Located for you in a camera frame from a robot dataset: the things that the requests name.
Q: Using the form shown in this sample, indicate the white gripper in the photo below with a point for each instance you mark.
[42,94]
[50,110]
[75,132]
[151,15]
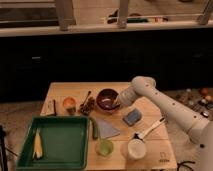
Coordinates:
[127,97]

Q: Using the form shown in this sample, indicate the dark red bowl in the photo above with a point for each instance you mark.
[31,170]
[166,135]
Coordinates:
[106,100]

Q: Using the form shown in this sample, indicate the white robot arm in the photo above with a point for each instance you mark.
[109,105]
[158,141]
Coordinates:
[198,128]

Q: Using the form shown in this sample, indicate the green plastic tray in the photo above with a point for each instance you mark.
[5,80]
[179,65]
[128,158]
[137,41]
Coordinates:
[64,142]

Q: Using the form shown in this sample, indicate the blue sponge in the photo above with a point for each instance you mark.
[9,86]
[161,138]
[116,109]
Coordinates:
[132,117]

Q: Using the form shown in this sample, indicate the grey triangular cloth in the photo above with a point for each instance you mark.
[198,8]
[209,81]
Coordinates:
[106,129]

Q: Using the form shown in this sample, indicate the dark brown whisk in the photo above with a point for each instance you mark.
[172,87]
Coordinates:
[88,105]

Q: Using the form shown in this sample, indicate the green cucumber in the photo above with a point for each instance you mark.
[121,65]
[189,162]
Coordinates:
[95,131]

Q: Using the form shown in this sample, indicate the white cup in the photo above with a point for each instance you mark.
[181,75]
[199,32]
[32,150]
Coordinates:
[136,149]

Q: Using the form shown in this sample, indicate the small green bowl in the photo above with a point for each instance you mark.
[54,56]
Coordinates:
[104,147]

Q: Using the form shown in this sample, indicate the orange cup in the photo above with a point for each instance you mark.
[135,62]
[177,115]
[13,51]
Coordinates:
[69,105]

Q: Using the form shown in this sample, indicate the yellow corn cob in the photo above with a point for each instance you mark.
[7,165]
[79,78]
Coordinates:
[37,150]

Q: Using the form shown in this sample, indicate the white handled brush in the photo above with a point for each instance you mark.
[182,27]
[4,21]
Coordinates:
[143,134]

